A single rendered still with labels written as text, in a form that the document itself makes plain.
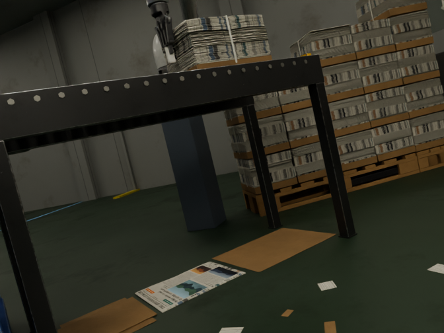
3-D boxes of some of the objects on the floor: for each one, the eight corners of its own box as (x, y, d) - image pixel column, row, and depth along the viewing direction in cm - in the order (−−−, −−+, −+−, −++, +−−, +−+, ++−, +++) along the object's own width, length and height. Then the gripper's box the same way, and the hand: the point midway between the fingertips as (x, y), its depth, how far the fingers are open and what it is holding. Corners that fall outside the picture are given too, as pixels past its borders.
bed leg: (347, 232, 177) (315, 84, 172) (357, 234, 172) (325, 81, 167) (338, 237, 174) (306, 86, 169) (349, 238, 169) (316, 83, 164)
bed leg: (69, 372, 113) (4, 141, 107) (73, 380, 108) (5, 139, 102) (47, 382, 110) (-20, 146, 104) (51, 391, 105) (-20, 144, 99)
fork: (337, 187, 269) (335, 180, 269) (466, 151, 287) (465, 145, 287) (343, 188, 259) (342, 182, 259) (478, 151, 277) (476, 145, 277)
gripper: (173, -1, 157) (187, 57, 159) (160, 11, 168) (173, 66, 170) (156, -1, 153) (170, 59, 155) (144, 12, 164) (158, 68, 166)
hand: (170, 54), depth 162 cm, fingers closed
